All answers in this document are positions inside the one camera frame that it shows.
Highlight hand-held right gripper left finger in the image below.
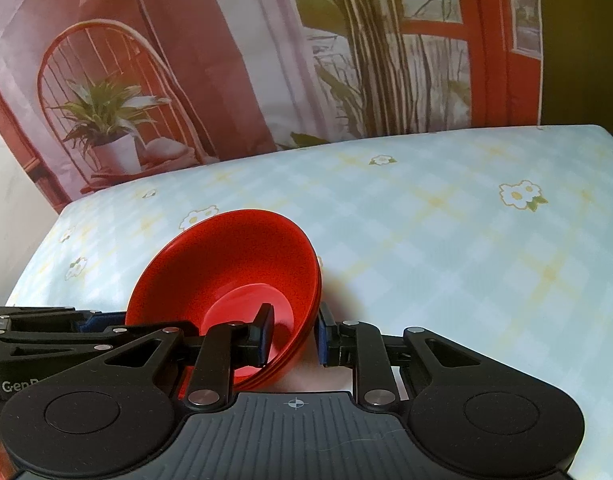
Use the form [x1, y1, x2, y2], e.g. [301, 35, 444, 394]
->
[102, 303, 276, 409]

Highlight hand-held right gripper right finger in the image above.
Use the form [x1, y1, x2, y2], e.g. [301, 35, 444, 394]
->
[315, 302, 492, 409]

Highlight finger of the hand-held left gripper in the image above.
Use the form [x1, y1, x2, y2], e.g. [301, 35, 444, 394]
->
[0, 305, 128, 335]
[0, 324, 162, 367]

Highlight red plastic bowl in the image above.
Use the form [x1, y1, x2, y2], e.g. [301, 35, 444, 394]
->
[125, 211, 317, 381]
[236, 235, 323, 392]
[231, 230, 320, 387]

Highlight floral checked tablecloth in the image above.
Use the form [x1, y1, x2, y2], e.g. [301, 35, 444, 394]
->
[6, 124, 613, 480]

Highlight printed backdrop cloth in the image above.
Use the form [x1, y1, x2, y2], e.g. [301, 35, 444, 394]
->
[0, 0, 545, 216]

